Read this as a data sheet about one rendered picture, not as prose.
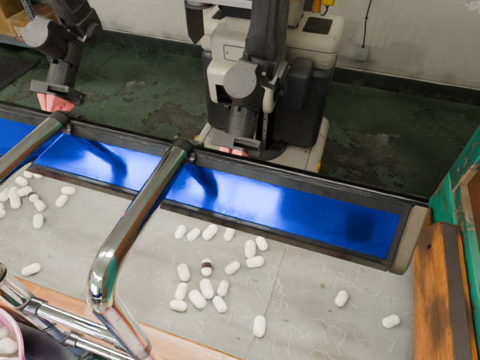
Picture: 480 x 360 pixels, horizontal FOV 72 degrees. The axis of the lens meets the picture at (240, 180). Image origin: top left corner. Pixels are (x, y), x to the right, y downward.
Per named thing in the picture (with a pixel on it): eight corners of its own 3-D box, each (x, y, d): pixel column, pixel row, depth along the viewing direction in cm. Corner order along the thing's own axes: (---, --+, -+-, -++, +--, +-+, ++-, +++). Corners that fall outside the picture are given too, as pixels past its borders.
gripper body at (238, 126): (258, 151, 60) (268, 111, 60) (206, 138, 63) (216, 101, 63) (263, 155, 67) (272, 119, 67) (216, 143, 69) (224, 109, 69)
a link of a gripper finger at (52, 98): (46, 128, 73) (56, 86, 73) (20, 121, 74) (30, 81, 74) (68, 133, 79) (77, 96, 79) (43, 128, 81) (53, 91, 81)
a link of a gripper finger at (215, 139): (233, 190, 61) (246, 141, 61) (197, 181, 62) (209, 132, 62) (240, 191, 68) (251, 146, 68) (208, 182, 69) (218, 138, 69)
